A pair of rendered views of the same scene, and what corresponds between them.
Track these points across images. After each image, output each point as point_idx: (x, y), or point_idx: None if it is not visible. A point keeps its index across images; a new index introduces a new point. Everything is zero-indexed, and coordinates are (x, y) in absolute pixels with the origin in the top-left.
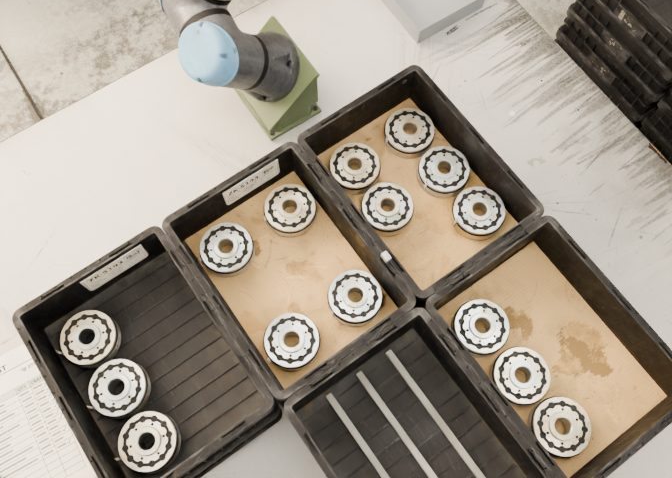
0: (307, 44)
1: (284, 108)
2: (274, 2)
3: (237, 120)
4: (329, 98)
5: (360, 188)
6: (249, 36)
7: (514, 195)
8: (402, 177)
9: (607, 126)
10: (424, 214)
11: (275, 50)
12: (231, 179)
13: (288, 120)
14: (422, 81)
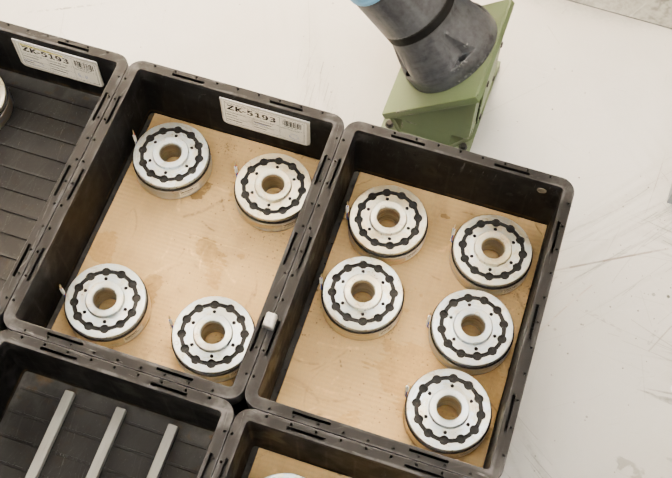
0: (544, 81)
1: (415, 104)
2: (568, 9)
3: (376, 79)
4: (493, 154)
5: (362, 247)
6: None
7: (496, 434)
8: (425, 290)
9: None
10: (395, 350)
11: (457, 27)
12: (241, 91)
13: (415, 126)
14: (557, 208)
